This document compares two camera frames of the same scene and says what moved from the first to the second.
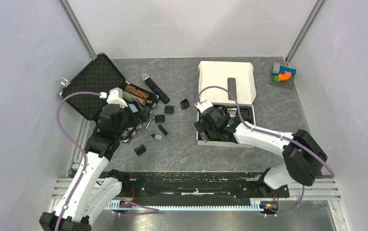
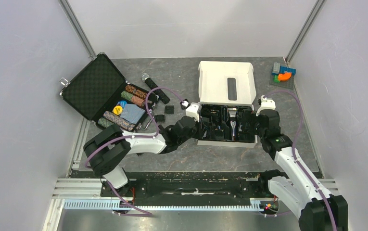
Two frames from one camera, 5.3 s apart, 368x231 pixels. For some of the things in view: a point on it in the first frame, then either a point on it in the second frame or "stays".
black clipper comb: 184,104 stays
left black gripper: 136,118 -> 199,134
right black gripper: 201,126 -> 254,117
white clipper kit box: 226,92 stays
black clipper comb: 169,109 stays
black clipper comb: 159,118 stays
